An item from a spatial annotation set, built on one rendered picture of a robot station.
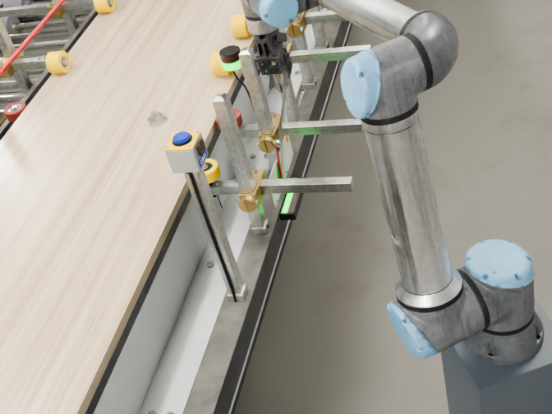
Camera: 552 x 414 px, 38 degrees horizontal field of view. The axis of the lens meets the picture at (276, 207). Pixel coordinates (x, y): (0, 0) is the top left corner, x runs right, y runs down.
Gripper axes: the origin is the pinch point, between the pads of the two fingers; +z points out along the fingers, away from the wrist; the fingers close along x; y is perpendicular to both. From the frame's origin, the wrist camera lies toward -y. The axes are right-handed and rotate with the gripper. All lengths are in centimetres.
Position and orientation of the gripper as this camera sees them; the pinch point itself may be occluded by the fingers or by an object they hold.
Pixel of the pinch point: (282, 87)
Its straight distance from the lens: 232.1
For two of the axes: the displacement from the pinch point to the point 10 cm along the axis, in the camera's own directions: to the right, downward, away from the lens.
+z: 2.1, 7.6, 6.2
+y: -2.2, 6.5, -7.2
